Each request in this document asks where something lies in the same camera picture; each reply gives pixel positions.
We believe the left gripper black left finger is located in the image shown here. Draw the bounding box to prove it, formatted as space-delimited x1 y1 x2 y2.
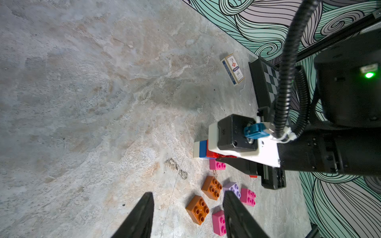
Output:
112 192 154 238

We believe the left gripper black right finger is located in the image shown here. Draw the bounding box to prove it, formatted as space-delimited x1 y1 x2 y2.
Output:
223 191 269 238

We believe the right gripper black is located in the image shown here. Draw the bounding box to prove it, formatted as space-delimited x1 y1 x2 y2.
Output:
256 128 381 189

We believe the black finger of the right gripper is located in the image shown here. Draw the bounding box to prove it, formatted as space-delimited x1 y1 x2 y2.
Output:
216 157 258 176

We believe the lilac lego brick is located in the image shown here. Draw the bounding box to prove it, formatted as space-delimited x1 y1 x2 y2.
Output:
223 181 241 199

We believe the small blue lego brick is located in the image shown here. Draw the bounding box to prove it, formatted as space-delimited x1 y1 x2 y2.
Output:
199 140 207 159

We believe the white lego brick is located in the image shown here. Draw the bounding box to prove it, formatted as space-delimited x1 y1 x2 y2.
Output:
193 141 200 159

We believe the red lego brick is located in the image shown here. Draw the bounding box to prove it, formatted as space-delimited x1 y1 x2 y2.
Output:
207 149 259 178

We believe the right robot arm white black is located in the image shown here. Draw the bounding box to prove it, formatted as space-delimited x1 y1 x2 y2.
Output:
220 30 381 189

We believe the pink lego brick lower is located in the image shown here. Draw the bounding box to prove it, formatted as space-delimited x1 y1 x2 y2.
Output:
212 210 227 236

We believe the pink lego brick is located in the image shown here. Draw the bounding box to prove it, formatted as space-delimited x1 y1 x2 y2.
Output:
209 159 226 170
240 188 257 207
212 210 227 236

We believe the pink lego brick right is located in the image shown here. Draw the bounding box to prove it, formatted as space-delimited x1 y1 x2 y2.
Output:
240 188 257 207

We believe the pink lego brick upper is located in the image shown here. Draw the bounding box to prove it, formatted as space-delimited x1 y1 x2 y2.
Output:
209 159 226 170

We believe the orange lego brick upper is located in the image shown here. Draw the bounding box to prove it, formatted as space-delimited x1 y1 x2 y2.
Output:
201 176 223 200

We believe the orange lego brick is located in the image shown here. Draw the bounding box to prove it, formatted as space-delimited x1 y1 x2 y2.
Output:
201 176 223 200
186 195 210 225

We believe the orange lego brick lower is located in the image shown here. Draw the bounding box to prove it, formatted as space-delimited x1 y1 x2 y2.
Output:
186 195 210 225

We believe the black grey chessboard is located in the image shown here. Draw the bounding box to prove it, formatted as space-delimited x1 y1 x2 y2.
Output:
249 57 300 125

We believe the playing card box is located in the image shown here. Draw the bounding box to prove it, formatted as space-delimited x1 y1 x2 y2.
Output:
221 54 245 86

